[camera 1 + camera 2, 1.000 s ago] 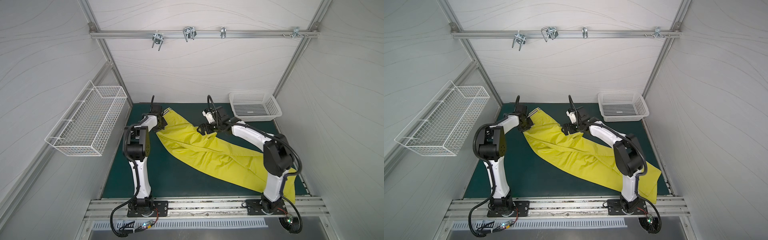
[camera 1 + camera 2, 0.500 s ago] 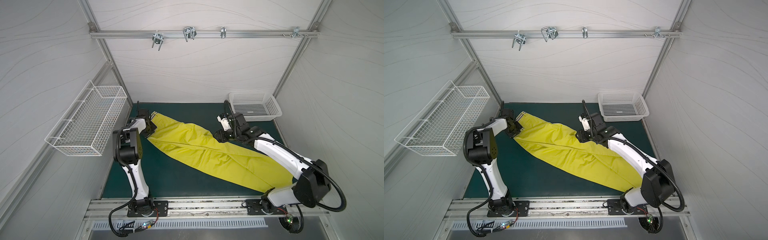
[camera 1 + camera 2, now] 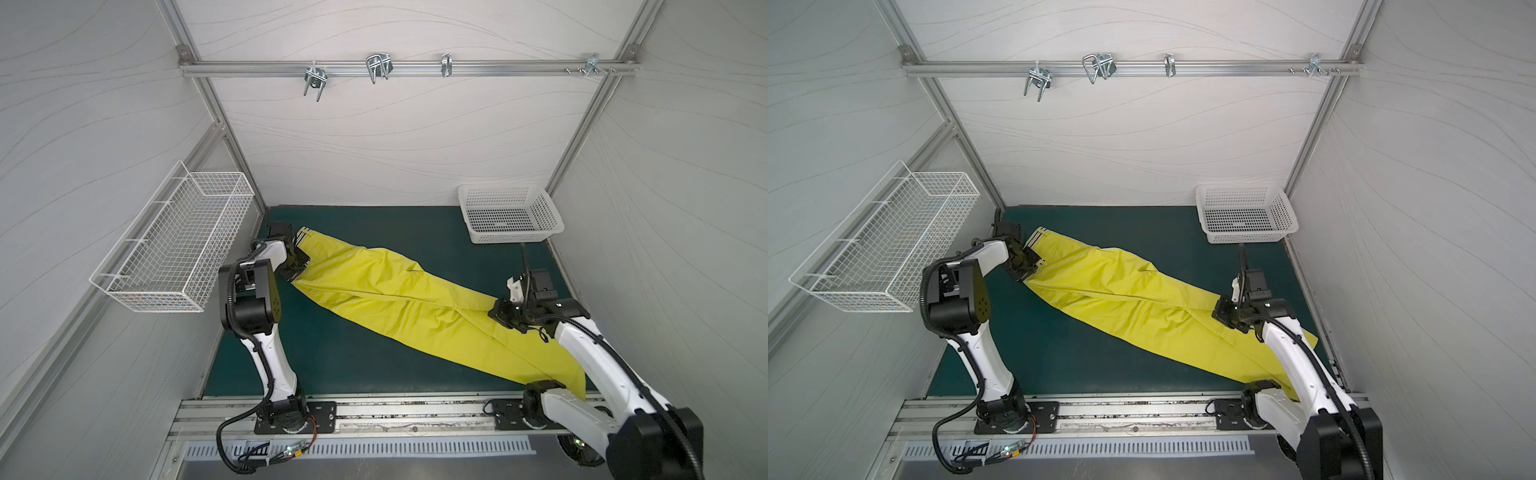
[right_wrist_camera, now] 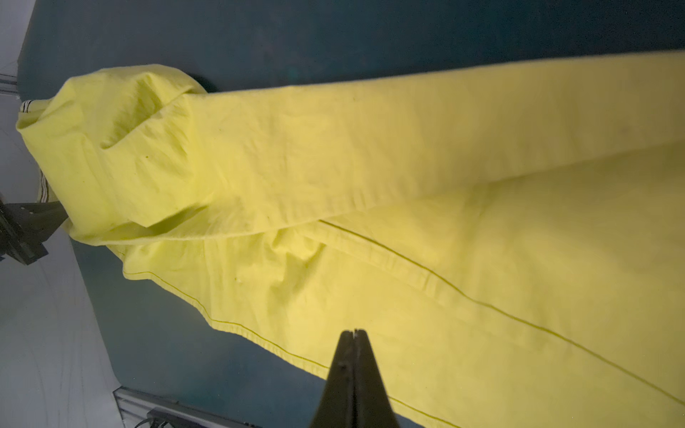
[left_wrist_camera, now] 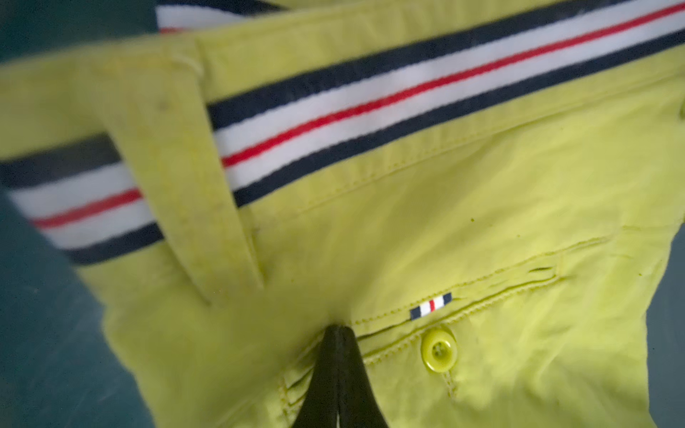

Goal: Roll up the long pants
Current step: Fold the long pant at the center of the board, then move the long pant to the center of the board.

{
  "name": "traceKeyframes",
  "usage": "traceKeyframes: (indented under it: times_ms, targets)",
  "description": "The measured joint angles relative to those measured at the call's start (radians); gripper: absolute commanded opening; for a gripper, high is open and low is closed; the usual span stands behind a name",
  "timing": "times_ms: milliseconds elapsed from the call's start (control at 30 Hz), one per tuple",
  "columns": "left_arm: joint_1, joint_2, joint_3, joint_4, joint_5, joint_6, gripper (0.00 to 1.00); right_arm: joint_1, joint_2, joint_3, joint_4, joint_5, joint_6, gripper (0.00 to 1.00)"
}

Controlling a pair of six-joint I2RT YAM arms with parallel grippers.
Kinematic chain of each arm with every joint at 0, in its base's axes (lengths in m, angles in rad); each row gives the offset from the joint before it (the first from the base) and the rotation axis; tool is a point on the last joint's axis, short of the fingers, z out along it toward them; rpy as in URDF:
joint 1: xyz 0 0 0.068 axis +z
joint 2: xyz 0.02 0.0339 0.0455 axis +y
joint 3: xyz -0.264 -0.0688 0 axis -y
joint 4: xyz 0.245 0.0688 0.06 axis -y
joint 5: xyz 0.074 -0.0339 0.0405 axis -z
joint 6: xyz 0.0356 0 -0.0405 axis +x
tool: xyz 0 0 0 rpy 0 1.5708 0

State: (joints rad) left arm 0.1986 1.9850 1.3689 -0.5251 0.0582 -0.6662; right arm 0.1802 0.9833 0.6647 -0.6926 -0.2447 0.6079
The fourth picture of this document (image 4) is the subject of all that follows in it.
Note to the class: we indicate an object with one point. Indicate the green table mat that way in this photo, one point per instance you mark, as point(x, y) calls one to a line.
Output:
point(157, 343)

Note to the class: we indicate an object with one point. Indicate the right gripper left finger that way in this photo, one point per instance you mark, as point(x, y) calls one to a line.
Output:
point(336, 405)

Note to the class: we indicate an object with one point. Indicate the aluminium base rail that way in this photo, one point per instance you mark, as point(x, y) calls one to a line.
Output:
point(139, 409)

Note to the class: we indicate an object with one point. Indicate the yellow long pants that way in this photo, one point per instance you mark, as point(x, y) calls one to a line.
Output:
point(510, 236)

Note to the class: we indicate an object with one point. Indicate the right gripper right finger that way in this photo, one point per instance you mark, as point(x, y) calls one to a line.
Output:
point(370, 404)

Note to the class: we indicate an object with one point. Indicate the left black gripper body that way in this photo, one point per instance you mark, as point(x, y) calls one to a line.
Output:
point(25, 227)

